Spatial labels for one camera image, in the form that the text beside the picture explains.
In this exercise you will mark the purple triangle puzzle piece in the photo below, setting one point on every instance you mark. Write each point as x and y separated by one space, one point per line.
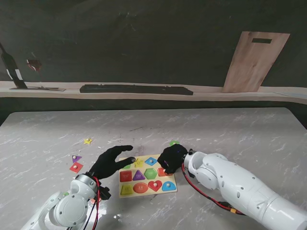
75 158

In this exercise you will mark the black keyboard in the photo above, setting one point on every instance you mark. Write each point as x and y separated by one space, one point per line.
134 89

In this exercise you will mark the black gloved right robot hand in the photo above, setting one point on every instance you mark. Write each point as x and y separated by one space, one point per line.
173 158

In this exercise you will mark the blue diamond puzzle piece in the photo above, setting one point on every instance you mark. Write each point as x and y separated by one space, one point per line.
151 161

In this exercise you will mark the orange rectangle puzzle piece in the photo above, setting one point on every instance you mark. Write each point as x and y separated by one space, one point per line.
161 173

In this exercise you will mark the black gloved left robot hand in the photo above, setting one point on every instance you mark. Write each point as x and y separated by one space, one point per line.
106 165

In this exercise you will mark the thin flat wooden plate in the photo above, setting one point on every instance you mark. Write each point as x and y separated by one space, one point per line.
48 89

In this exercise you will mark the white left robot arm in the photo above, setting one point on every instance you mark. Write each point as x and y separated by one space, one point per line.
69 210

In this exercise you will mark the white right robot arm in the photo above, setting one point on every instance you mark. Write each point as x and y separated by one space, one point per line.
239 184

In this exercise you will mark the yellow star puzzle piece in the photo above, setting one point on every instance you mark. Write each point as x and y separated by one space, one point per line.
87 141

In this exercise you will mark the wooden shape puzzle board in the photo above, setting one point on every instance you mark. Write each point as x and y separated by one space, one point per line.
141 188

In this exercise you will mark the blue dome puzzle piece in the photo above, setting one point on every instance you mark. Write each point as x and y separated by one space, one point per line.
168 186

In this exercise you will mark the green round puzzle piece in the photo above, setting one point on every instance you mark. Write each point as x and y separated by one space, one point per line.
172 143

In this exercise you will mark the red square puzzle piece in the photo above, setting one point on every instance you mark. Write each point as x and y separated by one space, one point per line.
76 167

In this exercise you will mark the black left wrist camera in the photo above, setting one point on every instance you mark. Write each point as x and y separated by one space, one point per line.
105 192

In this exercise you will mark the black bottle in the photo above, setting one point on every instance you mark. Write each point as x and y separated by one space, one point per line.
12 67

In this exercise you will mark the green knobbed puzzle piece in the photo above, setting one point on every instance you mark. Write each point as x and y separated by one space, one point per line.
65 193

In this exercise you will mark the long wooden shelf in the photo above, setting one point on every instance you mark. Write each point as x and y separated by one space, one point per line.
153 97

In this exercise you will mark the wooden cutting board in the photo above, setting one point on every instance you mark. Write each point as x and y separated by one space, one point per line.
254 62

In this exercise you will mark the red heart puzzle piece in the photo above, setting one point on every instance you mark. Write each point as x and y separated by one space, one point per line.
153 187

